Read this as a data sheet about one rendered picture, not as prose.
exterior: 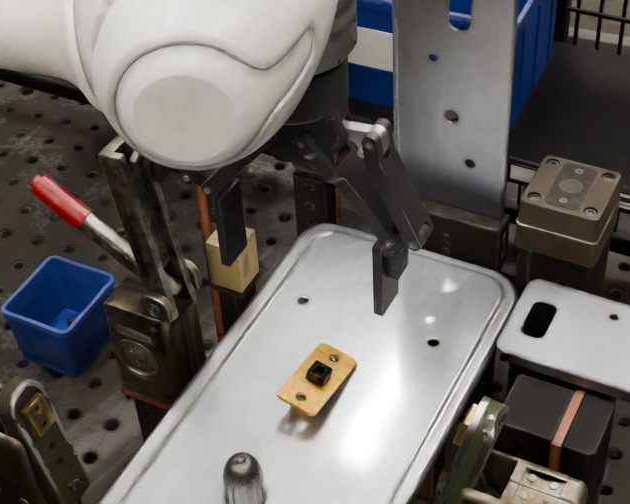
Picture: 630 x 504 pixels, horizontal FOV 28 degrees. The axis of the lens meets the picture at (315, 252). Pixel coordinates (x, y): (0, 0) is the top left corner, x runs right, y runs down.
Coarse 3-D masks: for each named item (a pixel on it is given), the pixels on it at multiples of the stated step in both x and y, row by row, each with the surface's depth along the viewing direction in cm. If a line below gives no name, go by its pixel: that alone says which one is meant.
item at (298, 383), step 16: (320, 352) 109; (336, 352) 110; (304, 368) 107; (320, 368) 107; (336, 368) 108; (352, 368) 109; (288, 384) 106; (304, 384) 106; (320, 384) 106; (336, 384) 107; (288, 400) 104; (320, 400) 105
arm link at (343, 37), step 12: (348, 0) 79; (336, 12) 79; (348, 12) 80; (336, 24) 80; (348, 24) 81; (336, 36) 80; (348, 36) 82; (336, 48) 81; (348, 48) 83; (324, 60) 81; (336, 60) 81
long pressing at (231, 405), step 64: (320, 256) 120; (256, 320) 114; (320, 320) 114; (384, 320) 113; (448, 320) 113; (192, 384) 108; (256, 384) 109; (384, 384) 108; (448, 384) 107; (192, 448) 104; (256, 448) 103; (320, 448) 103; (384, 448) 103
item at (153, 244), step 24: (120, 144) 99; (120, 168) 98; (144, 168) 98; (168, 168) 99; (120, 192) 100; (144, 192) 103; (120, 216) 102; (144, 216) 102; (168, 216) 105; (144, 240) 103; (168, 240) 106; (144, 264) 105; (168, 264) 108; (168, 288) 107; (192, 288) 110
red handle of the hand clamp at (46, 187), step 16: (48, 176) 108; (32, 192) 107; (48, 192) 107; (64, 192) 107; (64, 208) 107; (80, 208) 107; (80, 224) 107; (96, 224) 108; (96, 240) 108; (112, 240) 108; (112, 256) 108; (128, 256) 108; (176, 288) 108
